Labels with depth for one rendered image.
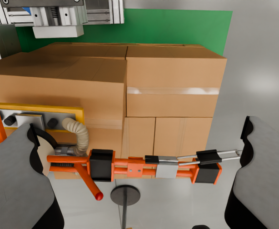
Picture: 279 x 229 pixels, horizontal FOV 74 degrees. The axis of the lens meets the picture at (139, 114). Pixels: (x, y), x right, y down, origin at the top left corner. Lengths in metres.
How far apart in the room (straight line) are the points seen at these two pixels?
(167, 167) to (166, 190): 2.03
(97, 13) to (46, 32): 0.78
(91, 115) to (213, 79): 0.78
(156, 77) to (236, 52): 0.93
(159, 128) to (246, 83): 1.05
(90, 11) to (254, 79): 1.52
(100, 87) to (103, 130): 0.20
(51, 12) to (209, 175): 0.73
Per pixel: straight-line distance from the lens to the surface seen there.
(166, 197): 2.77
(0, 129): 0.65
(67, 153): 0.69
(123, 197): 2.68
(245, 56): 1.93
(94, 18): 1.43
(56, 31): 0.68
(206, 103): 1.30
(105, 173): 0.64
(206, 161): 0.63
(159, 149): 1.43
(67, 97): 0.80
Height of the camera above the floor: 1.63
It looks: 61 degrees down
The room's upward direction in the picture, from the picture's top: 177 degrees clockwise
